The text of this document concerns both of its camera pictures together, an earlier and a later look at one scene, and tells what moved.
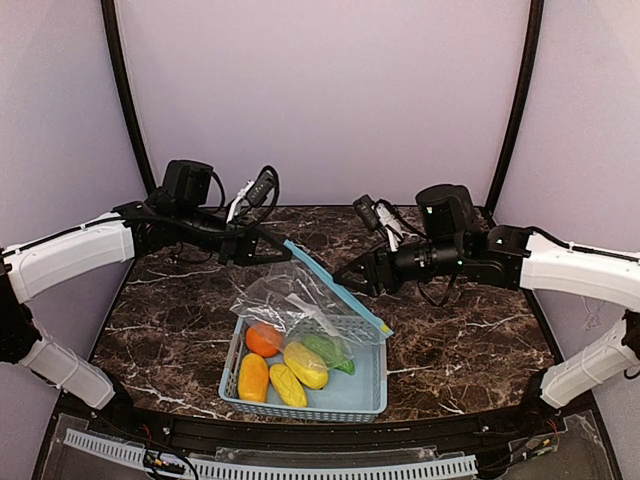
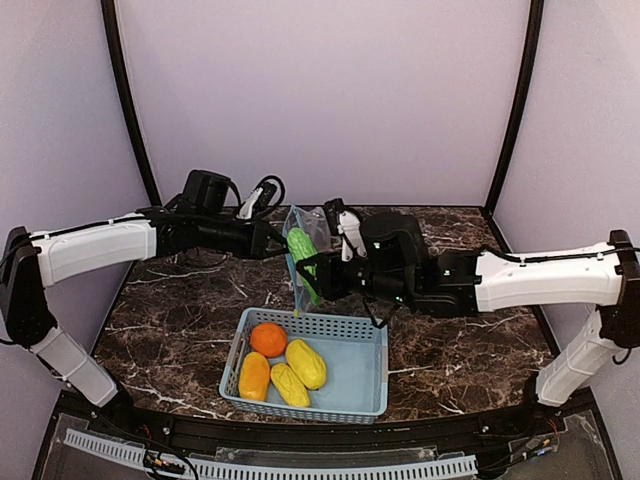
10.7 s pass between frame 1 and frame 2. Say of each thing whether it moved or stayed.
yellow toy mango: stayed
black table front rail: stayed
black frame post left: stayed
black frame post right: stayed
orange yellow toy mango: stayed
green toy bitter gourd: moved
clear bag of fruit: moved
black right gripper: moved
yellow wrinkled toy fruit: stayed
